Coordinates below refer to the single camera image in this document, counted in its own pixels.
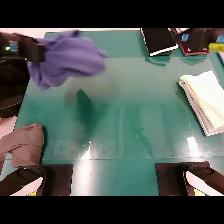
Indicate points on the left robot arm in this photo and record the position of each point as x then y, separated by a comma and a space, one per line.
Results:
22, 47

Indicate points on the purple garment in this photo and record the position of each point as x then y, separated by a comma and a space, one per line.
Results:
68, 58

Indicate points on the white garment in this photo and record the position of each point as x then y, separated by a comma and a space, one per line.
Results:
208, 96

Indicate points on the brown garment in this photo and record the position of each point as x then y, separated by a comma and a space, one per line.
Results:
25, 141

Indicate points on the black garment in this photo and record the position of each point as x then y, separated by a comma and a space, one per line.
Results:
158, 40

